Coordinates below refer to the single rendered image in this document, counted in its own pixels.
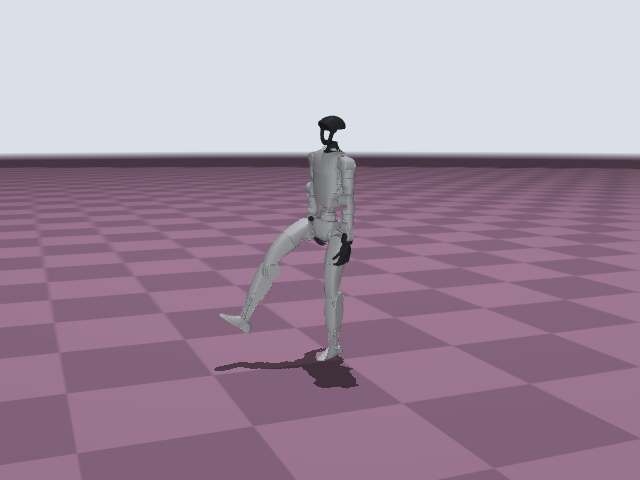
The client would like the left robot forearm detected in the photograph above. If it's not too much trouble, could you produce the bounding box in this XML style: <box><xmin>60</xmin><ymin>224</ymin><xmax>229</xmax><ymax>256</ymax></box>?
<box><xmin>341</xmin><ymin>195</ymin><xmax>355</xmax><ymax>242</ymax></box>

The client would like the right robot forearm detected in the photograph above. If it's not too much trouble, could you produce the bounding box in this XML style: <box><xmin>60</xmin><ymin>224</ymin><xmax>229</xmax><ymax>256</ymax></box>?
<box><xmin>306</xmin><ymin>192</ymin><xmax>319</xmax><ymax>219</ymax></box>

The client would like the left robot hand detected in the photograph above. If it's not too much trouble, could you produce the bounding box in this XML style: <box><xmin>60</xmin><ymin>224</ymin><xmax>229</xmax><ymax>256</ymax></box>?
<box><xmin>332</xmin><ymin>233</ymin><xmax>353</xmax><ymax>266</ymax></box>

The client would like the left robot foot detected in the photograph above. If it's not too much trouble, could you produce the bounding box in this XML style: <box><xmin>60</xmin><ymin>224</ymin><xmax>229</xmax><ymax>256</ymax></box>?
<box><xmin>317</xmin><ymin>345</ymin><xmax>342</xmax><ymax>360</ymax></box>

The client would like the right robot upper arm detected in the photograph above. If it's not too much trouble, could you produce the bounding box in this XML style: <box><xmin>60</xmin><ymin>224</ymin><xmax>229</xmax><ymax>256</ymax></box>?
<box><xmin>305</xmin><ymin>151</ymin><xmax>316</xmax><ymax>196</ymax></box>

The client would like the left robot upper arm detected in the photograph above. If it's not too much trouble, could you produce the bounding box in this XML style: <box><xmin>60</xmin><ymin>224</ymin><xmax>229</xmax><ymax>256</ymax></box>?
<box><xmin>337</xmin><ymin>156</ymin><xmax>356</xmax><ymax>207</ymax></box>

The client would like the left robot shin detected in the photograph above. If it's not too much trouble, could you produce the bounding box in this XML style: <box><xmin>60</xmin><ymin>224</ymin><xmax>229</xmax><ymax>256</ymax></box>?
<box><xmin>325</xmin><ymin>291</ymin><xmax>344</xmax><ymax>350</ymax></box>

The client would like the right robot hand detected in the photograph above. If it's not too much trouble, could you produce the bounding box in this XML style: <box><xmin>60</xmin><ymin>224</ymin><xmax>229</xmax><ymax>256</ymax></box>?
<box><xmin>308</xmin><ymin>216</ymin><xmax>326</xmax><ymax>246</ymax></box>

